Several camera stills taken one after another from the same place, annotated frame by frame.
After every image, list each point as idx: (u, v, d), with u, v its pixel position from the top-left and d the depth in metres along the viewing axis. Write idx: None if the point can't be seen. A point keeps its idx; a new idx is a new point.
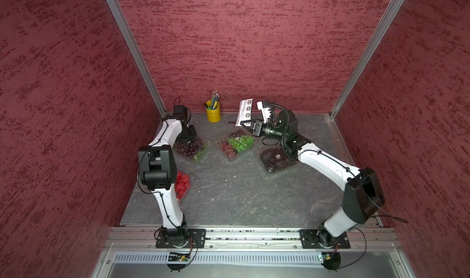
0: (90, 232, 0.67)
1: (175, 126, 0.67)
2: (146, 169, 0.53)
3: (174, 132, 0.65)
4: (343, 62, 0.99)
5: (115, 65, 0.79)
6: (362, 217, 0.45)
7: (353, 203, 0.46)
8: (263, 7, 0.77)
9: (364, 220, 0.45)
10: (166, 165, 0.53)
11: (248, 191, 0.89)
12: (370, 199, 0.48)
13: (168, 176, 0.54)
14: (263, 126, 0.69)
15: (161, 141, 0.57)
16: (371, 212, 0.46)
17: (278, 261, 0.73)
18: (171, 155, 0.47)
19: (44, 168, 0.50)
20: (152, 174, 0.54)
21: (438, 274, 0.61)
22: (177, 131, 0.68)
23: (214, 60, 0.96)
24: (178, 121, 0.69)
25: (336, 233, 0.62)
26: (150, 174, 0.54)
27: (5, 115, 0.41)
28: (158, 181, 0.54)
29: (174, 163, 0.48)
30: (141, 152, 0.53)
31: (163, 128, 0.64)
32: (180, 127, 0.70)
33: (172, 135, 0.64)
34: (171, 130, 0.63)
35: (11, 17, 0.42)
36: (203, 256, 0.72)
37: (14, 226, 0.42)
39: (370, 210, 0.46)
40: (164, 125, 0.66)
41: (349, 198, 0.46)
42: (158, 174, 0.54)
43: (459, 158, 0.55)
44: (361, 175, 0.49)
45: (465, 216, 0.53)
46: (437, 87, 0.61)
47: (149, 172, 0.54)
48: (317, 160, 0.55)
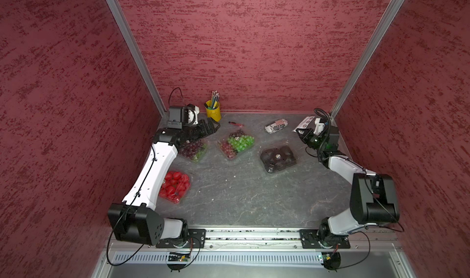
0: (90, 232, 0.67)
1: (161, 163, 0.48)
2: (120, 232, 0.41)
3: (160, 172, 0.48)
4: (344, 62, 0.99)
5: (115, 65, 0.79)
6: (361, 215, 0.46)
7: (357, 199, 0.48)
8: (263, 7, 0.77)
9: (368, 217, 0.45)
10: (143, 231, 0.40)
11: (248, 191, 0.89)
12: (378, 205, 0.47)
13: (148, 240, 0.41)
14: (308, 135, 0.82)
15: (140, 195, 0.42)
16: (374, 217, 0.45)
17: (278, 261, 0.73)
18: (148, 221, 0.41)
19: (44, 168, 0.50)
20: (128, 236, 0.42)
21: (438, 274, 0.61)
22: (166, 166, 0.51)
23: (214, 60, 0.97)
24: (167, 154, 0.50)
25: (335, 231, 0.63)
26: (126, 237, 0.42)
27: (5, 116, 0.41)
28: (138, 242, 0.42)
29: (153, 223, 0.43)
30: (112, 212, 0.40)
31: (147, 167, 0.47)
32: (171, 156, 0.52)
33: (160, 175, 0.48)
34: (155, 172, 0.46)
35: (11, 17, 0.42)
36: (204, 256, 0.72)
37: (13, 226, 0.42)
39: (376, 209, 0.46)
40: (150, 163, 0.48)
41: (355, 195, 0.48)
42: (136, 236, 0.41)
43: (459, 158, 0.55)
44: (378, 179, 0.50)
45: (465, 216, 0.53)
46: (437, 87, 0.61)
47: (126, 232, 0.43)
48: (342, 163, 0.60)
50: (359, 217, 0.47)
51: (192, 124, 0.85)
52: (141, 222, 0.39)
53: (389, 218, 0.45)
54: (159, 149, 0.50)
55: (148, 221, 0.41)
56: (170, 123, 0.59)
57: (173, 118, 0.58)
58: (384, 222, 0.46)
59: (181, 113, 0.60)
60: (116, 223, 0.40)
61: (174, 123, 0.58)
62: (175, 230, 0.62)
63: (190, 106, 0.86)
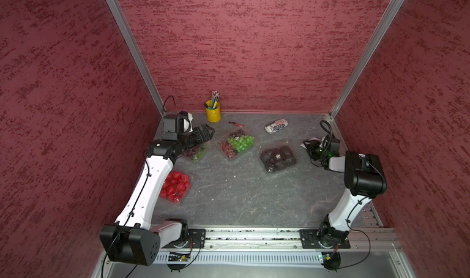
0: (90, 232, 0.67)
1: (155, 179, 0.46)
2: (114, 253, 0.39)
3: (155, 188, 0.46)
4: (343, 62, 0.99)
5: (115, 65, 0.79)
6: (352, 181, 0.53)
7: (349, 171, 0.56)
8: (263, 7, 0.77)
9: (359, 182, 0.53)
10: (138, 252, 0.38)
11: (248, 191, 0.89)
12: (367, 174, 0.54)
13: (143, 261, 0.40)
14: (313, 147, 0.94)
15: (133, 215, 0.40)
16: (364, 185, 0.52)
17: (278, 261, 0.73)
18: (142, 243, 0.39)
19: (44, 168, 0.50)
20: (122, 256, 0.41)
21: (438, 274, 0.61)
22: (161, 181, 0.49)
23: (214, 60, 0.97)
24: (163, 167, 0.49)
25: (335, 223, 0.65)
26: (120, 257, 0.41)
27: (5, 116, 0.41)
28: (134, 262, 0.41)
29: (149, 243, 0.42)
30: (104, 233, 0.38)
31: (142, 183, 0.45)
32: (166, 171, 0.50)
33: (154, 191, 0.46)
34: (150, 189, 0.45)
35: (11, 17, 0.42)
36: (204, 256, 0.72)
37: (13, 226, 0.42)
39: (364, 176, 0.53)
40: (145, 179, 0.46)
41: (347, 168, 0.57)
42: (131, 256, 0.39)
43: (459, 158, 0.55)
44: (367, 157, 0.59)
45: (465, 216, 0.53)
46: (437, 87, 0.61)
47: (120, 253, 0.41)
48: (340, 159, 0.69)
50: (350, 186, 0.53)
51: (188, 133, 0.66)
52: (134, 244, 0.37)
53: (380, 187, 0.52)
54: (153, 163, 0.48)
55: (141, 243, 0.38)
56: (164, 135, 0.56)
57: (167, 128, 0.56)
58: (376, 193, 0.53)
59: (175, 123, 0.57)
60: (109, 245, 0.38)
61: (167, 135, 0.56)
62: (175, 231, 0.62)
63: (183, 114, 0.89)
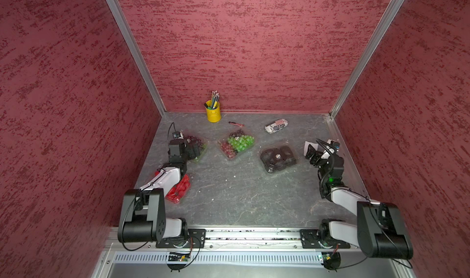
0: (90, 232, 0.67)
1: (169, 174, 0.59)
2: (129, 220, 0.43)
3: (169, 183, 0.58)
4: (344, 62, 0.99)
5: (115, 65, 0.79)
6: (373, 247, 0.42)
7: (366, 229, 0.44)
8: (263, 6, 0.77)
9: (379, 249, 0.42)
10: (152, 214, 0.44)
11: (248, 191, 0.89)
12: (387, 237, 0.43)
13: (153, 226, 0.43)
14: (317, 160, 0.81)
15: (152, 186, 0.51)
16: (385, 251, 0.42)
17: (278, 261, 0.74)
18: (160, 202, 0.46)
19: (44, 168, 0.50)
20: (134, 225, 0.44)
21: (438, 274, 0.61)
22: (172, 180, 0.61)
23: (214, 60, 0.97)
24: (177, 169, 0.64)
25: (335, 234, 0.63)
26: (132, 226, 0.43)
27: (5, 115, 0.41)
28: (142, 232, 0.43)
29: (161, 210, 0.47)
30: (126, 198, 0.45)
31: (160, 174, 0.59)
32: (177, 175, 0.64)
33: (168, 183, 0.57)
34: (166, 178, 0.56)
35: (11, 17, 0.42)
36: (204, 256, 0.72)
37: (14, 226, 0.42)
39: (385, 242, 0.42)
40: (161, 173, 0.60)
41: (363, 223, 0.45)
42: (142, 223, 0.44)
43: (458, 158, 0.55)
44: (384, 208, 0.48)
45: (464, 216, 0.54)
46: (437, 87, 0.61)
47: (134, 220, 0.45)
48: (346, 193, 0.58)
50: (370, 250, 0.42)
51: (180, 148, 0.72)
52: (152, 203, 0.44)
53: (401, 253, 0.42)
54: (168, 168, 0.64)
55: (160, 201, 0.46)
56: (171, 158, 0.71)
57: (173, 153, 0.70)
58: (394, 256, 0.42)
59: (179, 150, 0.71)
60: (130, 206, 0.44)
61: (174, 158, 0.71)
62: (175, 229, 0.63)
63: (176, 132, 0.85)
